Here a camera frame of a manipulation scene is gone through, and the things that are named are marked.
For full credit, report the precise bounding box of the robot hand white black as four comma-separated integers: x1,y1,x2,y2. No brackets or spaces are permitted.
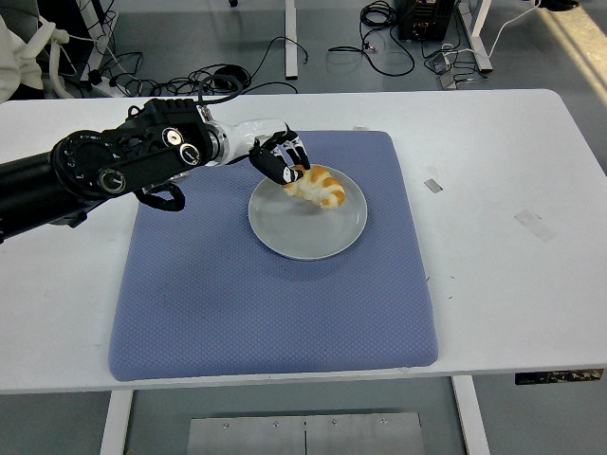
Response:
225,117,312,187

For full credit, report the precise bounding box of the croissant bread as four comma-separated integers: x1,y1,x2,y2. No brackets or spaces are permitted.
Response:
283,163,346,209

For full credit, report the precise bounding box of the grey round plate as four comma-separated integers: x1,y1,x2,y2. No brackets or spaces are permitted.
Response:
248,163,369,262

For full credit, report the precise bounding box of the white background desk leg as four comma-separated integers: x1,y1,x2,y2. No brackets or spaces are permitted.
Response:
453,0,494,73
283,0,299,80

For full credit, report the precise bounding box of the white power strip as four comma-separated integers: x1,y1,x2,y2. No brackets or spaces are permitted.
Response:
87,70,120,99

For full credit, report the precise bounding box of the blue quilted mat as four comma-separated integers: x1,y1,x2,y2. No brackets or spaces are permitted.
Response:
107,130,438,383

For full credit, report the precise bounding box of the grey power adapter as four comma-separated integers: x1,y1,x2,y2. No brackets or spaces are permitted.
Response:
424,51,456,75

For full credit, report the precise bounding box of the black equipment box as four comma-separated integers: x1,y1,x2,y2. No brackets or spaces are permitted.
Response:
395,0,457,42

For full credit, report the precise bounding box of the white chair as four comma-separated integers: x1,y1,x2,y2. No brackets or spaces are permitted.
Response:
18,18,78,100

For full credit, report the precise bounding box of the white cloth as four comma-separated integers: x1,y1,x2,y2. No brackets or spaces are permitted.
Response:
0,13,45,103

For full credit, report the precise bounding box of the long pale tape strip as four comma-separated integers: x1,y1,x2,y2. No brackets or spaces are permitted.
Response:
513,208,557,243

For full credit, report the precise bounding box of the white table leg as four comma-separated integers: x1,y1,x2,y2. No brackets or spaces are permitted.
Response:
98,389,135,455
450,376,492,455

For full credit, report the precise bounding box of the black control box under table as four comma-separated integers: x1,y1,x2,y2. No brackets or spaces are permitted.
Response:
514,368,605,386

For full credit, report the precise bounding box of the black cable coil pile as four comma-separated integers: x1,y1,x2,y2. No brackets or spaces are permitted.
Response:
187,64,300,96

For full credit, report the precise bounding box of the thin black floor cable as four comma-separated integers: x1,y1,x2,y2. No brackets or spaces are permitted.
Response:
250,36,309,82

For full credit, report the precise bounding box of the black floor cable loop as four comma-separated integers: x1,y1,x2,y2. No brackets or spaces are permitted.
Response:
326,43,416,78

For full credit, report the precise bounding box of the black coiled cable bundle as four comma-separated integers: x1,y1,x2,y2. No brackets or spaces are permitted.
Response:
359,0,395,30

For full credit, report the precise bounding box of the white cable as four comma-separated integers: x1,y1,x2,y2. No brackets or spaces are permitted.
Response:
486,0,543,56

